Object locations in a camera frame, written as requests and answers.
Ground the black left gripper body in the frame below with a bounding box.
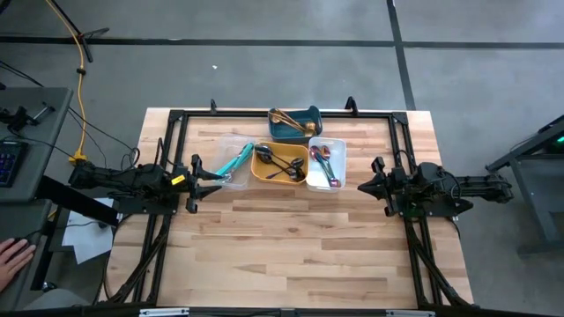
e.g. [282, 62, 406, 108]
[183, 153, 209, 215]

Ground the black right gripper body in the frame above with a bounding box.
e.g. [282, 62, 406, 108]
[370, 156, 401, 217]

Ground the clear plastic bin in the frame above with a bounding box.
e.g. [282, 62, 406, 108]
[213, 133, 257, 191]

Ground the white plastic bin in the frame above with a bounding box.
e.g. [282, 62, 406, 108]
[305, 136, 348, 194]

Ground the yellow plastic bin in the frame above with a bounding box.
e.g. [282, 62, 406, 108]
[249, 140, 310, 187]

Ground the teal plastic bin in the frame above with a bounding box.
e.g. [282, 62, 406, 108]
[267, 105, 324, 145]

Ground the black flat beam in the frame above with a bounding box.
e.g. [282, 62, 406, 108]
[35, 174, 121, 228]

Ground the white paper sheet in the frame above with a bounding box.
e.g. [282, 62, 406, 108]
[61, 197, 122, 265]

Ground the grey equipment stand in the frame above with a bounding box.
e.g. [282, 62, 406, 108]
[484, 113, 564, 256]

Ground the grey side table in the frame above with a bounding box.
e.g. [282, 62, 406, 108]
[0, 85, 75, 204]

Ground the grey desk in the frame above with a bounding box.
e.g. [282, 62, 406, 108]
[0, 200, 54, 312]

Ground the black tripod stand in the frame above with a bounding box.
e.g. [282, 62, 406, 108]
[43, 0, 111, 63]

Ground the black keyboard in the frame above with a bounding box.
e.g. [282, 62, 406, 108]
[0, 139, 28, 188]

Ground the black hand tool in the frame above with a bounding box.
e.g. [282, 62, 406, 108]
[0, 102, 57, 134]

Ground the person's hand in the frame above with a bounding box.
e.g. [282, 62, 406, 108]
[0, 237, 37, 292]

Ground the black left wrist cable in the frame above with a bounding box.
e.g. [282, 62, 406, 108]
[152, 136, 177, 171]

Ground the silver bracket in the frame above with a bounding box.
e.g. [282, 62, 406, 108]
[138, 307, 190, 317]
[385, 309, 436, 317]

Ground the yellow power cable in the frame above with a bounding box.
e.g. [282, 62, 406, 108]
[43, 0, 88, 167]

